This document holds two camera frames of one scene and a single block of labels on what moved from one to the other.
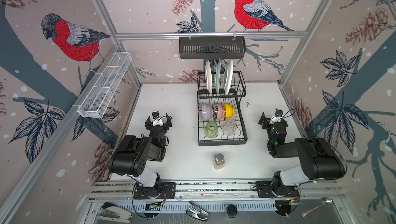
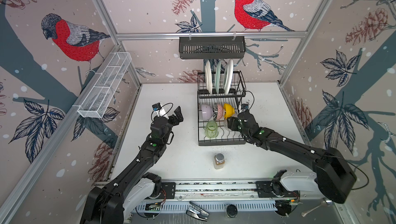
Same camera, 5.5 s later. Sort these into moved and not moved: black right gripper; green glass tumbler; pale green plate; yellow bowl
Moved: black right gripper
Not moved: pale green plate; green glass tumbler; yellow bowl
